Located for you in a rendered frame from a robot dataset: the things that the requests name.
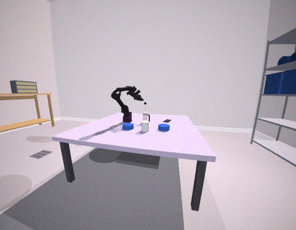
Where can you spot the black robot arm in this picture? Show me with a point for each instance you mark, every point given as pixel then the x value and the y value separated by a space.
pixel 116 96

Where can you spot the white cylinder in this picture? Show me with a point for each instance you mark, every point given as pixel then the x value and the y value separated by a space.
pixel 144 126

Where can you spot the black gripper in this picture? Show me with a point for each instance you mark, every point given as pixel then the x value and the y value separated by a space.
pixel 137 97

